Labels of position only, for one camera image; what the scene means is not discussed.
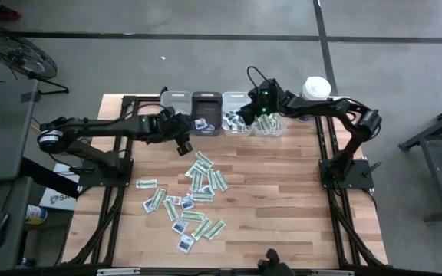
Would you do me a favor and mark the light grey plastic bin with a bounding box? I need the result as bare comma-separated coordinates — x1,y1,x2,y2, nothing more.
159,90,193,116

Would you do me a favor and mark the white plastic bin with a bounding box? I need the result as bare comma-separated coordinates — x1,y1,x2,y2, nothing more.
221,91,256,137

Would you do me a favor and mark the clear plastic bin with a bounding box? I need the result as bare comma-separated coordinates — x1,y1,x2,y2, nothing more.
252,91,286,138

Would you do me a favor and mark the dark grey plastic bin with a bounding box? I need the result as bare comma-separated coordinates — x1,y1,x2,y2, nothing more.
190,91,223,137

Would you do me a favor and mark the disinfecting wipes canister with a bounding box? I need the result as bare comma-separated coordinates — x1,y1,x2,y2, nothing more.
295,76,332,123

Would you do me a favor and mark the black desk support beam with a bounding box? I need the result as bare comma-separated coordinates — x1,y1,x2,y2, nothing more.
20,156,81,199

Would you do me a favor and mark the white printed cardboard box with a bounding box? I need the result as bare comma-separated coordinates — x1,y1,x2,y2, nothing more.
38,163,80,212

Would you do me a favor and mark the white and blue can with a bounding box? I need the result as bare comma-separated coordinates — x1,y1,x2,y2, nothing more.
25,205,48,225

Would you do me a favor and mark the grey desk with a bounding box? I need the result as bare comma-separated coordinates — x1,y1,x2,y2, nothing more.
0,176,34,271
0,79,40,184

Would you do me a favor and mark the black floor fan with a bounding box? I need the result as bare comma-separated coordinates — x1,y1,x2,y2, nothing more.
0,25,71,96

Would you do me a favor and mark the grey metal side table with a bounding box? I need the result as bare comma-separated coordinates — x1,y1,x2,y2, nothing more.
398,98,442,223

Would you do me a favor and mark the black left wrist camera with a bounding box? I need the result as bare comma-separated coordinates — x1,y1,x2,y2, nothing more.
176,140,194,157

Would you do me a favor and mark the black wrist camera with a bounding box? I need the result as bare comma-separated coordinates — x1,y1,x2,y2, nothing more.
176,140,194,157
236,104,256,126

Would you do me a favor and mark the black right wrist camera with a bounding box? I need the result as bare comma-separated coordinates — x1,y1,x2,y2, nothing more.
236,104,256,126

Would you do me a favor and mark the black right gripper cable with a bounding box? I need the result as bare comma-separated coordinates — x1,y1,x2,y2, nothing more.
246,65,271,90

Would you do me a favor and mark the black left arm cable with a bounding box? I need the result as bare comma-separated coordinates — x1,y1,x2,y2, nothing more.
127,102,176,122

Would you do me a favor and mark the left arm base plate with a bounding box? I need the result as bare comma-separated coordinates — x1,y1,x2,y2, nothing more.
77,159,134,188

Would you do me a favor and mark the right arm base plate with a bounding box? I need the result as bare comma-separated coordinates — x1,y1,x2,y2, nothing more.
319,159,375,189

